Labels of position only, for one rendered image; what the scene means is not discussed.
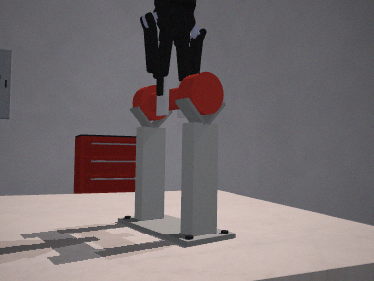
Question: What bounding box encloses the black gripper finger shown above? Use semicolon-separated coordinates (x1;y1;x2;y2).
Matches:
140;12;178;116
174;17;207;88

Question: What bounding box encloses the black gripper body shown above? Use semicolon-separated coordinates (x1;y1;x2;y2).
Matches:
153;0;196;41

